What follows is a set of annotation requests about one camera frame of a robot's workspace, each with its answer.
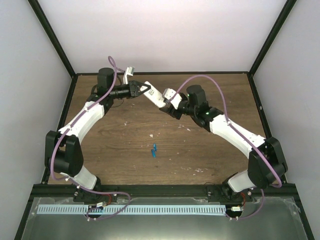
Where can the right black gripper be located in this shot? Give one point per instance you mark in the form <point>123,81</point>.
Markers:
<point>172,112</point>

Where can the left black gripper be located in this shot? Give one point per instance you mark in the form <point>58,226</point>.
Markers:
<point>133,88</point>

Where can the white remote control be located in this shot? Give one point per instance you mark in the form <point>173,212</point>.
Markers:
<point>154,96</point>

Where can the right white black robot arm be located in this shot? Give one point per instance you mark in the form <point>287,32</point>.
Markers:
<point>266,161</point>

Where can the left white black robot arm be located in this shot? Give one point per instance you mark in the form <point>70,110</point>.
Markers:
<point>63,152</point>

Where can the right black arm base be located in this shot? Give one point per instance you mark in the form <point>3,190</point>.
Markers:
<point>223,193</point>

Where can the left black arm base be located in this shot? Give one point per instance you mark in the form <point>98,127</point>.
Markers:
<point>80,195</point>

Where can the blue battery lower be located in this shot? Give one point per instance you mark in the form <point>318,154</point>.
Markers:
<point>153,152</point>

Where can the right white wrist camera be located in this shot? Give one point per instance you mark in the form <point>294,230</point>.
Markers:
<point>172,97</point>

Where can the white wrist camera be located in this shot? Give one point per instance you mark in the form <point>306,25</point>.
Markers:
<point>129,72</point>
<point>172,97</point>

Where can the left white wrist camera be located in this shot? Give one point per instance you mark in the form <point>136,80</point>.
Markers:
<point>129,72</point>

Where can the black aluminium frame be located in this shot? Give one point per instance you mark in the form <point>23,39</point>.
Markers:
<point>43,189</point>

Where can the light blue slotted cable duct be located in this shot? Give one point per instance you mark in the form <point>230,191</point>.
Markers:
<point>81,209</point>

